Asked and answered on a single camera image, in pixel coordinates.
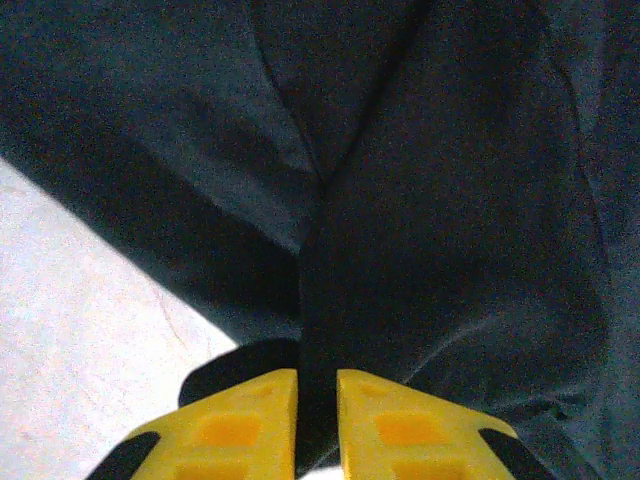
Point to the black t-shirt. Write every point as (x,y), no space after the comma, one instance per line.
(425,175)

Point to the white table cloth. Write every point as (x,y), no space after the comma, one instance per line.
(75,325)

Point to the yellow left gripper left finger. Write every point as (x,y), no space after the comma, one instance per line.
(225,435)

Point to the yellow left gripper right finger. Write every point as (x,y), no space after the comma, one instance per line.
(415,435)

